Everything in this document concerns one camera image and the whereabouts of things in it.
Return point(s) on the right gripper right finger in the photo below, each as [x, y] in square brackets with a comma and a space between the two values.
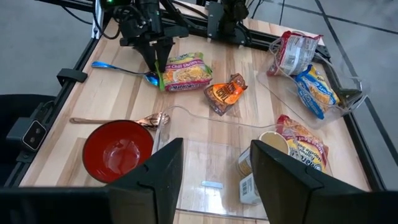
[295, 199]

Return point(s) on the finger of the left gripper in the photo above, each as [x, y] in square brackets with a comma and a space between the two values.
[147, 56]
[163, 53]

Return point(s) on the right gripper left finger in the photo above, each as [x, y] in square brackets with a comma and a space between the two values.
[140, 199]

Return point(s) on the lime chili shrimp ramen packet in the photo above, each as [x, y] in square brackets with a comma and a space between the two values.
[186, 73]

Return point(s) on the iridescent blue purple spoon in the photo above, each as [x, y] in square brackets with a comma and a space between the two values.
[102, 65]

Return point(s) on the orange taco seasoning packet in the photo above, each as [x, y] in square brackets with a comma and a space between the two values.
[225, 93]

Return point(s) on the blue ramen packet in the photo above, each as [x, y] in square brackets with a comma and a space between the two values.
[315, 91]

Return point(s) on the red yellow ramen packet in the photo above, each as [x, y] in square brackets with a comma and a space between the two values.
[306, 146]
[293, 53]

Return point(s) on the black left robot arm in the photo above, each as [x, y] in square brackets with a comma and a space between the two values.
[230, 18]

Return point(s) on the red and black bowl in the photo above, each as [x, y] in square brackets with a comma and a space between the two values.
[118, 151]

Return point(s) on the clear bin with bottom sticker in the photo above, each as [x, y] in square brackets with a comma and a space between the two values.
[211, 161]

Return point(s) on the long rose gold spoon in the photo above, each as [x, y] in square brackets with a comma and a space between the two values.
[93, 120]

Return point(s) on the clear plastic bin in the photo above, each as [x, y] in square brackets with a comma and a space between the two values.
[345, 102]

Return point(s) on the large black object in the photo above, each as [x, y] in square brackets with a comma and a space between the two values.
[12, 124]

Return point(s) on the white strip on frame post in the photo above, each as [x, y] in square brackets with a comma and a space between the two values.
[98, 18]

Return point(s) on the black frame clip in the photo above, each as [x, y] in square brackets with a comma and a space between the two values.
[73, 76]

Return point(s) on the small black camera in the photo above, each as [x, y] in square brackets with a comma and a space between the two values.
[31, 137]

